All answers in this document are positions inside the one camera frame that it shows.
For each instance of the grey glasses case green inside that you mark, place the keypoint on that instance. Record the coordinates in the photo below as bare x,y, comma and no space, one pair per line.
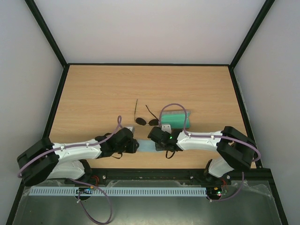
174,118

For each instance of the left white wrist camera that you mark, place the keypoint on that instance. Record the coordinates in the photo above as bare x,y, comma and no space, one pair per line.
131,128

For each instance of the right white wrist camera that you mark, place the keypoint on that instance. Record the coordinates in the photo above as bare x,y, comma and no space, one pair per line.
166,128

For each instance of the black front mounting rail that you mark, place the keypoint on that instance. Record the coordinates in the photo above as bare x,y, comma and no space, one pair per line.
183,176

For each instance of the light blue slotted cable duct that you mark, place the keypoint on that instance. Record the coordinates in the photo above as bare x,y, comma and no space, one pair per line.
119,191

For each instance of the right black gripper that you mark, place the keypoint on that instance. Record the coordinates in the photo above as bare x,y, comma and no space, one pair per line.
153,134

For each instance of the black aluminium frame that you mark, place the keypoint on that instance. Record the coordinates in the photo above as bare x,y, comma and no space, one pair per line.
48,35

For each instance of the light blue cleaning cloth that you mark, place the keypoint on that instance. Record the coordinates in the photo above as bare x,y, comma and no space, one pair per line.
148,146

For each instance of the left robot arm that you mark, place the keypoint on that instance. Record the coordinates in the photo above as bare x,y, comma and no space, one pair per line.
46,160

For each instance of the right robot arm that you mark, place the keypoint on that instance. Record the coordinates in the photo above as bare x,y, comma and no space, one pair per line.
236,150

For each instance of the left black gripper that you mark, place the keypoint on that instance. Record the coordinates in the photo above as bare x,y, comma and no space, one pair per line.
132,149

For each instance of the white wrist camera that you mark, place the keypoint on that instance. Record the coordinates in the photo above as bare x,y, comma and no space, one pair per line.
131,128
166,128

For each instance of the black round sunglasses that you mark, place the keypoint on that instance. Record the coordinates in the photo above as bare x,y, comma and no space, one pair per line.
146,117

